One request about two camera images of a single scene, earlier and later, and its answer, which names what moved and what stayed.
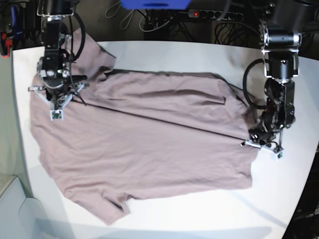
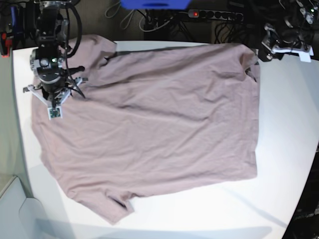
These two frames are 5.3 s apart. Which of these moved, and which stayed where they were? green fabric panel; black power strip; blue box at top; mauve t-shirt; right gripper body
Moved: right gripper body; mauve t-shirt
Stayed: blue box at top; black power strip; green fabric panel
